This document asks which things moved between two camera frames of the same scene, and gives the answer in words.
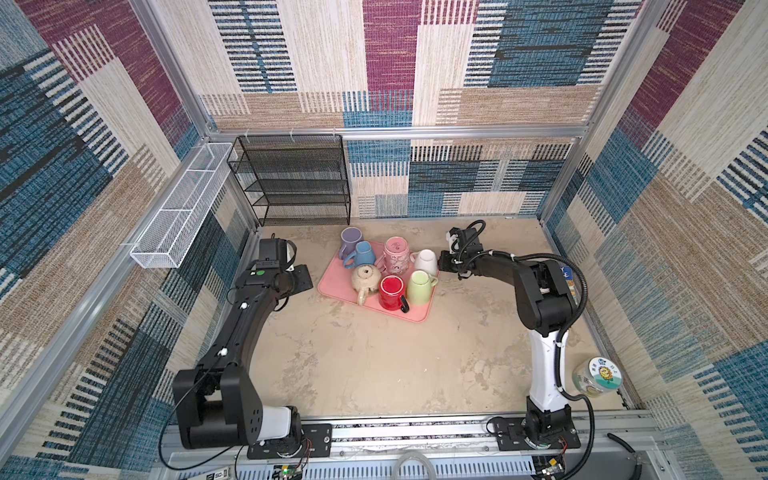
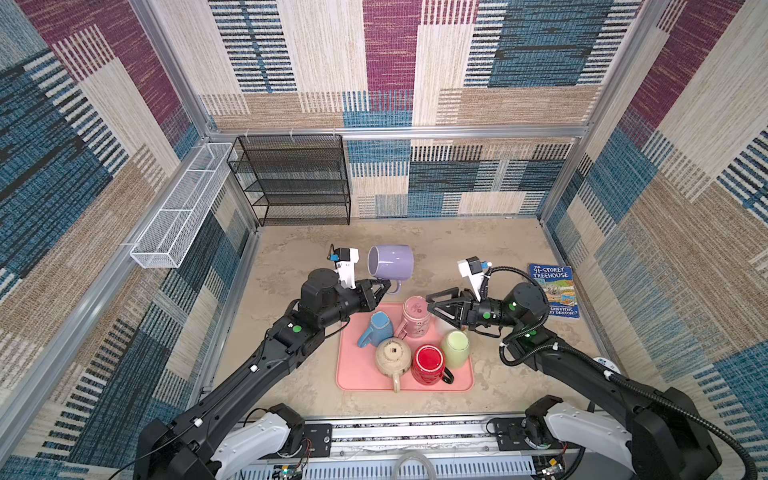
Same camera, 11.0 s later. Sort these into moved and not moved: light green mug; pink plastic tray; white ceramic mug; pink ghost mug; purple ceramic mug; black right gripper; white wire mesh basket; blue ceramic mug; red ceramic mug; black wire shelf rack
Moved: pink plastic tray; light green mug; red ceramic mug; white ceramic mug; black right gripper; pink ghost mug; blue ceramic mug; purple ceramic mug
Not moved: white wire mesh basket; black wire shelf rack
